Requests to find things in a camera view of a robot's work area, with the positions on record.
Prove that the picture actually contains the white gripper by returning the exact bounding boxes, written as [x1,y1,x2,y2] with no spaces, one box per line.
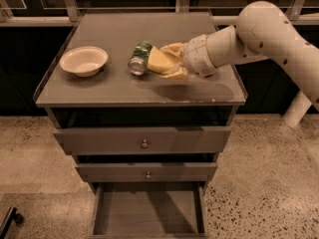
[160,35,215,80]

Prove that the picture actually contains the yellow sponge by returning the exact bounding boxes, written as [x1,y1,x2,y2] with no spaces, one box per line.
[148,46,180,74]

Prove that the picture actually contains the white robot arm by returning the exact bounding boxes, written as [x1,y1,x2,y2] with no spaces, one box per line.
[162,1,319,127]

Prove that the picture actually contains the grey top drawer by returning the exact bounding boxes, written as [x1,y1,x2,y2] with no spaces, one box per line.
[54,126,230,155]

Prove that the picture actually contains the grey drawer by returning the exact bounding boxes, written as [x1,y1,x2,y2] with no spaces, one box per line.
[86,182,209,239]
[54,126,230,155]
[76,162,216,182]

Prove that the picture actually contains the grey drawer cabinet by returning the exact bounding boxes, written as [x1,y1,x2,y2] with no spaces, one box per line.
[32,11,248,239]

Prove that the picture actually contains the top drawer knob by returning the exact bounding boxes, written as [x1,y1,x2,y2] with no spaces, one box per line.
[141,139,149,148]

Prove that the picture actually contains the grey middle drawer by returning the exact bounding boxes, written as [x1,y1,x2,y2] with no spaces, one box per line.
[76,162,216,182]

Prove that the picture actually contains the grey bottom drawer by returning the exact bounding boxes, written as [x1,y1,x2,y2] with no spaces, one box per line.
[86,182,209,239]

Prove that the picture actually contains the green soda can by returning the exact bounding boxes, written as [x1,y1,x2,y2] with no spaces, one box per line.
[128,41,153,76]

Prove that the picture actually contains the white bowl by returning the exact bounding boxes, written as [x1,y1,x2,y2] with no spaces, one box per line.
[59,46,109,78]

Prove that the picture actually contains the black caster wheel base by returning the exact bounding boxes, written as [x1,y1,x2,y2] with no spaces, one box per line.
[0,207,24,239]

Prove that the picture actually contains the metal railing frame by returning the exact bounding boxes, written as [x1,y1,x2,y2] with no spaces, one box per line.
[0,0,319,25]

